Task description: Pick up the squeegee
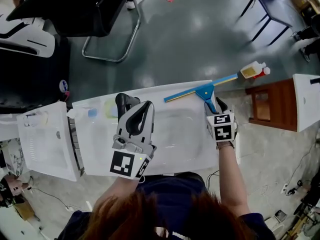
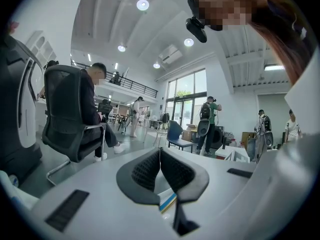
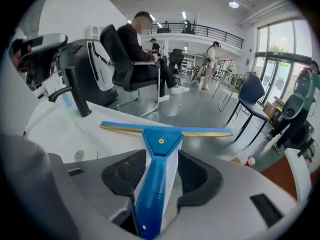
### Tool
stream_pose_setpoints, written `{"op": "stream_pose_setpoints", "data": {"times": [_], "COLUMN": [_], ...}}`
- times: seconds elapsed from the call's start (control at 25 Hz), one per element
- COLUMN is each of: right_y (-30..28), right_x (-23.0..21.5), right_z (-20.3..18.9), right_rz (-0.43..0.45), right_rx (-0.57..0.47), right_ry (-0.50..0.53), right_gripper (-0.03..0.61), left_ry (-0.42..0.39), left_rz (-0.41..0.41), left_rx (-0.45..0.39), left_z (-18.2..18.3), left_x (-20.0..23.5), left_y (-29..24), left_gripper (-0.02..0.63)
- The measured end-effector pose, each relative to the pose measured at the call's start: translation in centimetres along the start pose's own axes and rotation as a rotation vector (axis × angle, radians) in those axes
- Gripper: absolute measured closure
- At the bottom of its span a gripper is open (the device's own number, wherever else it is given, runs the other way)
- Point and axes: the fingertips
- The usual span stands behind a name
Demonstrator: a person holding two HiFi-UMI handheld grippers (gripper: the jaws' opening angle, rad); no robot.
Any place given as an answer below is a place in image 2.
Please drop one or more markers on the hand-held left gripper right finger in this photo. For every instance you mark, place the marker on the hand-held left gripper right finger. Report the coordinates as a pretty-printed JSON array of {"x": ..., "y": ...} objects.
[{"x": 182, "y": 176}]

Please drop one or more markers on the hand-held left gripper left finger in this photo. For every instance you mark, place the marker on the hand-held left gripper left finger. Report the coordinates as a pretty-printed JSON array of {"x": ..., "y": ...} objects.
[{"x": 142, "y": 174}]

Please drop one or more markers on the blue chair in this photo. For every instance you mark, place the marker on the blue chair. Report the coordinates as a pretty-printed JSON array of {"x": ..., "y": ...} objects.
[{"x": 175, "y": 134}]

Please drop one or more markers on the dark washing machine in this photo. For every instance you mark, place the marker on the dark washing machine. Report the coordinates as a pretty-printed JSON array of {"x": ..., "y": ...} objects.
[{"x": 218, "y": 136}]

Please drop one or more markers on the white low table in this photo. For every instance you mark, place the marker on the white low table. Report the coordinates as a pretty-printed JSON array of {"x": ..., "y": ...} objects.
[{"x": 233, "y": 154}]

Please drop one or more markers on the brown cardboard box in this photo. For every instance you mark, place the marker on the brown cardboard box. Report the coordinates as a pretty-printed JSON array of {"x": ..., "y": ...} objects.
[{"x": 247, "y": 139}]

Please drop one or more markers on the glass entrance doors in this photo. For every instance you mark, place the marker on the glass entrance doors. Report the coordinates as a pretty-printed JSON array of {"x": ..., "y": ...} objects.
[{"x": 186, "y": 101}]

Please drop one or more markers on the black balcony railing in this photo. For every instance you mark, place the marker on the black balcony railing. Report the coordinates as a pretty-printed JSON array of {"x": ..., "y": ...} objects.
[{"x": 140, "y": 86}]

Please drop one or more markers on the black mesh office chair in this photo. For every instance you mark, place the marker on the black mesh office chair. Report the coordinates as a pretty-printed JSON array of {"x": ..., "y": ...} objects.
[{"x": 62, "y": 101}]

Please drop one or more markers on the round ceiling light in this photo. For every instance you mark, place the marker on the round ceiling light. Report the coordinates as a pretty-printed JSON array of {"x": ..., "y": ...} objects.
[
  {"x": 142, "y": 5},
  {"x": 121, "y": 48},
  {"x": 156, "y": 66},
  {"x": 188, "y": 42}
]

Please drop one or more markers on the white ceiling air conditioner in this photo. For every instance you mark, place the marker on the white ceiling air conditioner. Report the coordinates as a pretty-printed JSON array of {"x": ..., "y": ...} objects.
[{"x": 170, "y": 54}]

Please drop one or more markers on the white bag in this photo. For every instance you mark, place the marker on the white bag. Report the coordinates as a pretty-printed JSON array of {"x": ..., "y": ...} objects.
[{"x": 15, "y": 194}]

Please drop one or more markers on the rectangular ceiling light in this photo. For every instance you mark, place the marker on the rectangular ceiling light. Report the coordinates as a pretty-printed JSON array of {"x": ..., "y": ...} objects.
[{"x": 274, "y": 67}]

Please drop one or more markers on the black and white machine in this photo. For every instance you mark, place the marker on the black and white machine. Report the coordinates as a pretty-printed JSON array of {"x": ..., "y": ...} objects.
[{"x": 11, "y": 109}]

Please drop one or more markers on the person's head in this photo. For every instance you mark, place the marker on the person's head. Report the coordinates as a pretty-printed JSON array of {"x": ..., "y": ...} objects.
[{"x": 217, "y": 6}]

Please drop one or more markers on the black head-worn camera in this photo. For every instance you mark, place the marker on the black head-worn camera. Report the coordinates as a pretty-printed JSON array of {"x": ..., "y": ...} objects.
[{"x": 197, "y": 30}]

